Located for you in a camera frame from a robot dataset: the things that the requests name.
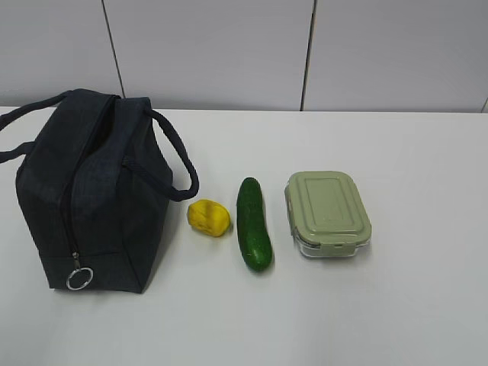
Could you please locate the yellow lemon-shaped toy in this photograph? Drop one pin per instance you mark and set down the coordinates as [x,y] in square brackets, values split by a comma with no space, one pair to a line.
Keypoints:
[209,217]

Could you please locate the green cucumber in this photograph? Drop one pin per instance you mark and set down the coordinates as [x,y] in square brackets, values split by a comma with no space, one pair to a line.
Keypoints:
[254,241]

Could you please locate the glass container with green lid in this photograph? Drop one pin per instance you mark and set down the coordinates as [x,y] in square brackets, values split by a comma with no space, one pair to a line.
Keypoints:
[326,214]

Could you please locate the dark navy fabric lunch bag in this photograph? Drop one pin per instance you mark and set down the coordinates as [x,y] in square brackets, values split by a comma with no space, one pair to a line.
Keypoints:
[94,187]

